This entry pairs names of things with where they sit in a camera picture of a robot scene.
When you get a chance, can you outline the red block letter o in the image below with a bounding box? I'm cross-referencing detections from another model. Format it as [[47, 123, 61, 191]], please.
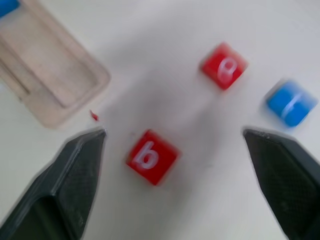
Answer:
[[199, 42, 249, 91]]

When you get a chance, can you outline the red block letter b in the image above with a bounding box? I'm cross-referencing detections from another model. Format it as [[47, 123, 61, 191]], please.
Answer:
[[124, 129, 181, 187]]

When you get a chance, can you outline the blue block letter r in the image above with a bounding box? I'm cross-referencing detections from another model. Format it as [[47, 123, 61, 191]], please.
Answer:
[[262, 78, 319, 128]]

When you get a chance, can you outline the wooden letter tray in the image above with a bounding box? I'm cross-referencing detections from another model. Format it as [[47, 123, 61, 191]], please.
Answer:
[[0, 0, 112, 130]]

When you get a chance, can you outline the blue letter block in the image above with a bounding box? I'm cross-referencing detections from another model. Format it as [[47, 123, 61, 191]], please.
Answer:
[[0, 0, 21, 18]]

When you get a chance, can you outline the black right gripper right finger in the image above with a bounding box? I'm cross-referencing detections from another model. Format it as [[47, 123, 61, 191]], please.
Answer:
[[242, 127, 320, 240]]

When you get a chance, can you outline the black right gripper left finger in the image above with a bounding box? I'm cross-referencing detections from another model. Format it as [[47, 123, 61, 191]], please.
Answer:
[[0, 127, 108, 240]]

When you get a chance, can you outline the small red chip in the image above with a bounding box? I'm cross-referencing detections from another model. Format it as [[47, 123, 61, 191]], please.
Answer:
[[89, 109, 100, 123]]

